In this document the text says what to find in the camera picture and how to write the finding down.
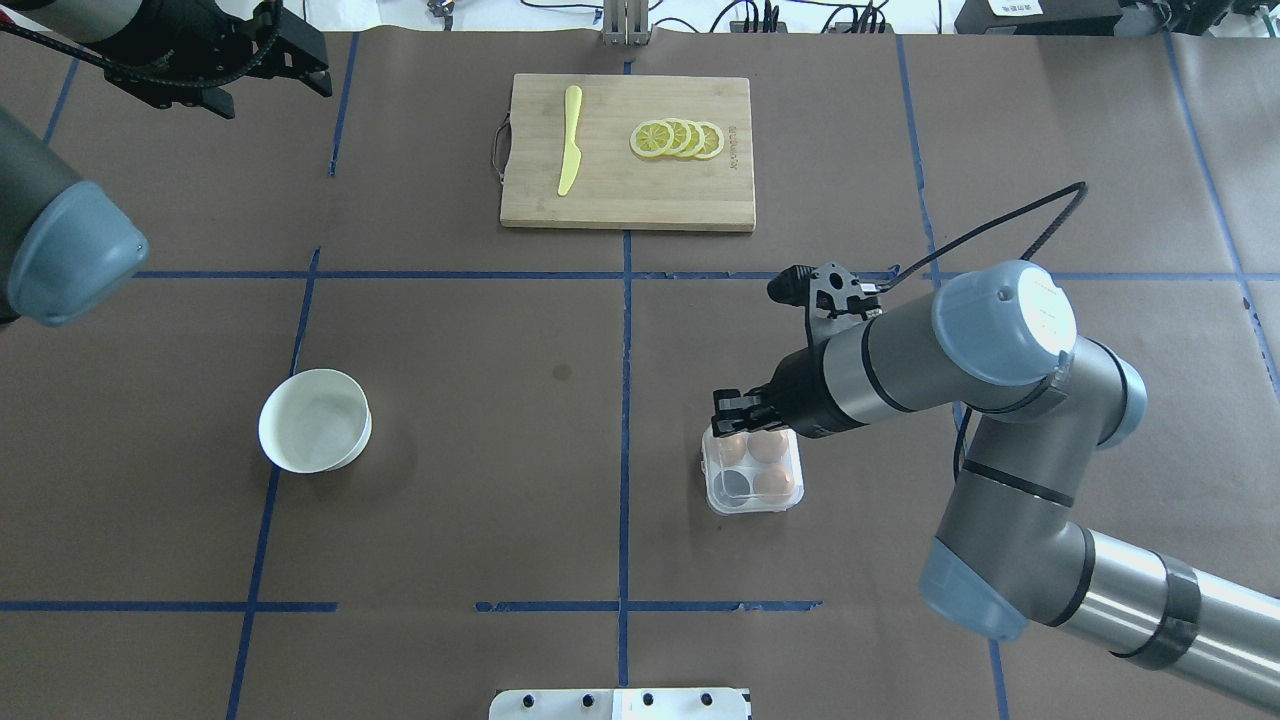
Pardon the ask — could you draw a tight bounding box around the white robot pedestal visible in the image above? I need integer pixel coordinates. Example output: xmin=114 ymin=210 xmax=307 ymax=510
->
xmin=488 ymin=685 xmax=754 ymax=719

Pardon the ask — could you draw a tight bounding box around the clear plastic egg box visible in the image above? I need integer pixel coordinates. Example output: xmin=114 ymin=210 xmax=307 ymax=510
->
xmin=700 ymin=427 xmax=805 ymax=516

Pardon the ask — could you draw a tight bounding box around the yellow plastic knife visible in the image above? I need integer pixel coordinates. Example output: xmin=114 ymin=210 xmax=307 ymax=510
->
xmin=557 ymin=85 xmax=584 ymax=197

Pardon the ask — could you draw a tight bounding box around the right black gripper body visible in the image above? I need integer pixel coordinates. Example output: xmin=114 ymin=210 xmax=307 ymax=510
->
xmin=739 ymin=365 xmax=831 ymax=439

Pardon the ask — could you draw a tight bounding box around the lemon slice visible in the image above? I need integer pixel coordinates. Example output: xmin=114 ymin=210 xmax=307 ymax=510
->
xmin=678 ymin=120 xmax=707 ymax=158
xmin=663 ymin=118 xmax=694 ymax=158
xmin=694 ymin=122 xmax=724 ymax=160
xmin=628 ymin=120 xmax=677 ymax=158

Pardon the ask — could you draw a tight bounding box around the wooden cutting board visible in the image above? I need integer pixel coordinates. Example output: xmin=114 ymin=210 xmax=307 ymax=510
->
xmin=500 ymin=73 xmax=756 ymax=233

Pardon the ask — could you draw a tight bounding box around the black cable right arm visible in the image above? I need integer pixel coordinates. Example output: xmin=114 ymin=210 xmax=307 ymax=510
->
xmin=881 ymin=182 xmax=1089 ymax=296

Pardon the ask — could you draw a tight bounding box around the brown egg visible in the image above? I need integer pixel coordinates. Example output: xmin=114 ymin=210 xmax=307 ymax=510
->
xmin=712 ymin=433 xmax=748 ymax=468
xmin=748 ymin=430 xmax=791 ymax=464
xmin=751 ymin=464 xmax=797 ymax=507

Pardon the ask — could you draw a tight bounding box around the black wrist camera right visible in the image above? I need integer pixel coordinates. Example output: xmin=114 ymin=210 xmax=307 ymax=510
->
xmin=765 ymin=263 xmax=884 ymax=322

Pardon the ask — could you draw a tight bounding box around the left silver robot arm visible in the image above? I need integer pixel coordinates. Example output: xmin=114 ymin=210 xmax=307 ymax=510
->
xmin=3 ymin=1 xmax=334 ymax=327

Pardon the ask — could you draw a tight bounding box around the white bowl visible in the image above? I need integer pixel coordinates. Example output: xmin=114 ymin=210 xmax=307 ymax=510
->
xmin=259 ymin=368 xmax=372 ymax=474

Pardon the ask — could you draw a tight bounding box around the brown egg in box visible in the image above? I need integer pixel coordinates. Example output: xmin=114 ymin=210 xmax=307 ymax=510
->
xmin=748 ymin=430 xmax=791 ymax=464
xmin=712 ymin=433 xmax=748 ymax=468

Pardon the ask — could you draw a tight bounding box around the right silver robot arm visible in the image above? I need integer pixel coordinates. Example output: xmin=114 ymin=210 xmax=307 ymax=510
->
xmin=710 ymin=259 xmax=1279 ymax=712

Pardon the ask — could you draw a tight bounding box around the black box on table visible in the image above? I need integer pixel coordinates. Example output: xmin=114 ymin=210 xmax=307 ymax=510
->
xmin=954 ymin=1 xmax=1164 ymax=37

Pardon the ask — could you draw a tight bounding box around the aluminium frame post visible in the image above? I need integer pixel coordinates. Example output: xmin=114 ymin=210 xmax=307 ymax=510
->
xmin=600 ymin=0 xmax=652 ymax=47

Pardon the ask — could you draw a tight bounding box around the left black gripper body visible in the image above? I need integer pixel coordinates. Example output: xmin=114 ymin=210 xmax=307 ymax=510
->
xmin=100 ymin=1 xmax=275 ymax=119

